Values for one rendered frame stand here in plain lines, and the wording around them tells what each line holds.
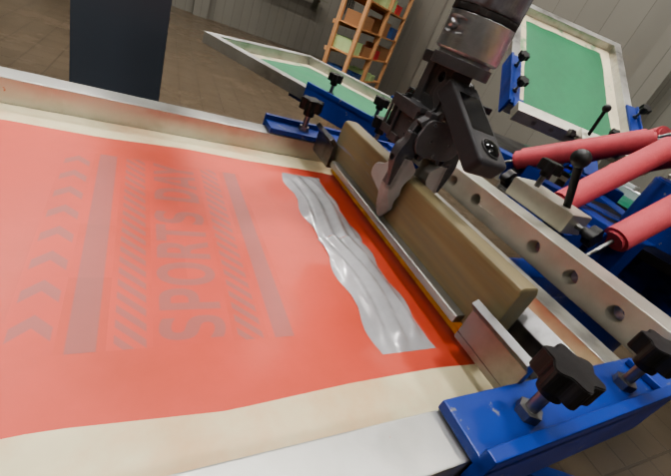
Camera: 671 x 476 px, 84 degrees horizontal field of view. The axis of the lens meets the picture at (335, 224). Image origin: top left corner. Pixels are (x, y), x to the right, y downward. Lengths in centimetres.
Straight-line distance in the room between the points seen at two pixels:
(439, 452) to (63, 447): 23
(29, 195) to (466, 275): 44
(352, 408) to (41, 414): 20
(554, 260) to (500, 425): 35
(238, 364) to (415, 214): 27
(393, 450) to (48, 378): 22
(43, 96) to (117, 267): 33
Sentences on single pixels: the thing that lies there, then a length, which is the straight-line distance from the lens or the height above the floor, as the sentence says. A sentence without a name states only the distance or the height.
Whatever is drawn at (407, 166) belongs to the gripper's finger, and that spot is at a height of 108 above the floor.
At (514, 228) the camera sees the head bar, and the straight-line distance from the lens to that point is 66.
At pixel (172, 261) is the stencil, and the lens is 39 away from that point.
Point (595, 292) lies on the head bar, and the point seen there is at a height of 102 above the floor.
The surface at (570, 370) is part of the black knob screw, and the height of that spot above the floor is 106.
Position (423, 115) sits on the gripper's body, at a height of 114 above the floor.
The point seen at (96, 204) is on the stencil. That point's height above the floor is 96.
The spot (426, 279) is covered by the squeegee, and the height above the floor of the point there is 99.
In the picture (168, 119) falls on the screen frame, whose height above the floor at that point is 98.
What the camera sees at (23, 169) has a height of 96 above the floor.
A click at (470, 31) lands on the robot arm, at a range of 46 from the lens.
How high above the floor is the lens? 121
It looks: 28 degrees down
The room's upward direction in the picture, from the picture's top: 23 degrees clockwise
